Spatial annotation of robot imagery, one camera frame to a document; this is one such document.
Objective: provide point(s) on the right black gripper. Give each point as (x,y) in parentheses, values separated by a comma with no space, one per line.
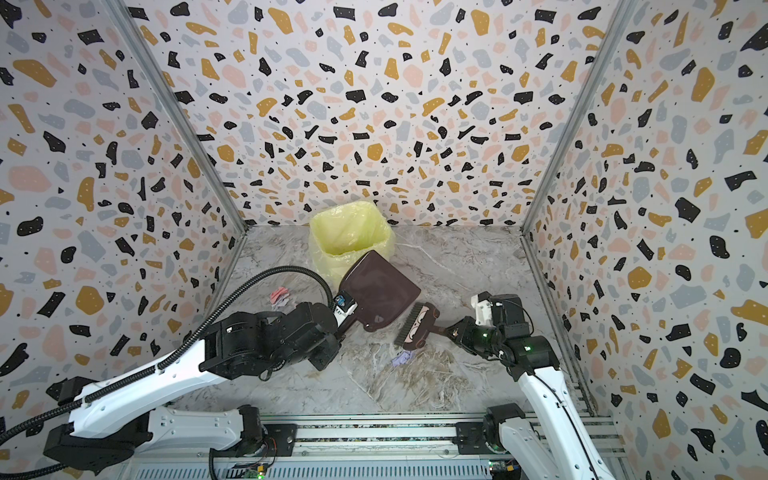
(466,334)

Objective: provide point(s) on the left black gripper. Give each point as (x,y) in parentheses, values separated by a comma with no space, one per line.
(331,356)

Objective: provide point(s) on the brown cartoon face hand broom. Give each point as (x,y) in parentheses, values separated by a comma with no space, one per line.
(420,323)

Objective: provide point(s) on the dark brown plastic dustpan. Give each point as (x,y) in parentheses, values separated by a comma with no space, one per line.
(382,292)

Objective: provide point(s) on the cream bin with green bag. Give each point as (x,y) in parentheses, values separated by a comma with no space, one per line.
(341,235)

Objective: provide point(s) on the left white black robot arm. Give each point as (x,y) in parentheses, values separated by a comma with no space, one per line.
(120,418)

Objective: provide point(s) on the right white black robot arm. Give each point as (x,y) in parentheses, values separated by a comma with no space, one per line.
(501,330)

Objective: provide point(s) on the purple paper scrap centre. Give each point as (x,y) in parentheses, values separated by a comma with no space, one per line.
(402,358)

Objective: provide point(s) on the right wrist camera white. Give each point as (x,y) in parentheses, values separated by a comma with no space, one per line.
(486,310)

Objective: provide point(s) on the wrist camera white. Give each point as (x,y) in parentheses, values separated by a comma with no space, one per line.
(486,310)
(344,304)

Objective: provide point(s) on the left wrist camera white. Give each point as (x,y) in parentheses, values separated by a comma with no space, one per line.
(344,304)

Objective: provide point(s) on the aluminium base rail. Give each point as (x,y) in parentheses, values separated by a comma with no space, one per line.
(377,446)

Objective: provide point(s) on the right aluminium corner post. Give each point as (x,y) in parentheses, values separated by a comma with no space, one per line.
(619,20)

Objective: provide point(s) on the aluminium corner post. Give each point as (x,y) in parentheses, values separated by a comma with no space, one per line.
(119,14)
(619,20)

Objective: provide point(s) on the left aluminium corner post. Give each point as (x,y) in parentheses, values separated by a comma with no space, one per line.
(119,14)

